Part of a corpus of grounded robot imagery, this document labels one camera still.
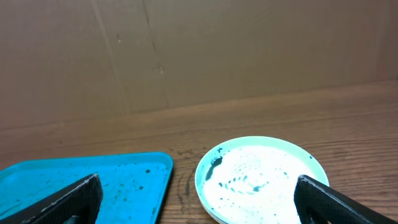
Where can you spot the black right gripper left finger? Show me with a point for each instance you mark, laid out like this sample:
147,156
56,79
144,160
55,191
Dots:
79,202

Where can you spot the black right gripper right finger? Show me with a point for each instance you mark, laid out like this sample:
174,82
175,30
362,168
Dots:
317,203

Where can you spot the light blue plate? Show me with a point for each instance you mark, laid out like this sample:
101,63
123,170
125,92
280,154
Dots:
252,180

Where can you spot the blue plastic tray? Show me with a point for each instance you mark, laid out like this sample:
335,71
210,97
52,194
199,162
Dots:
133,185

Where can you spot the cardboard back panel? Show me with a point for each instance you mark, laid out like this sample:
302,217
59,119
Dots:
83,59

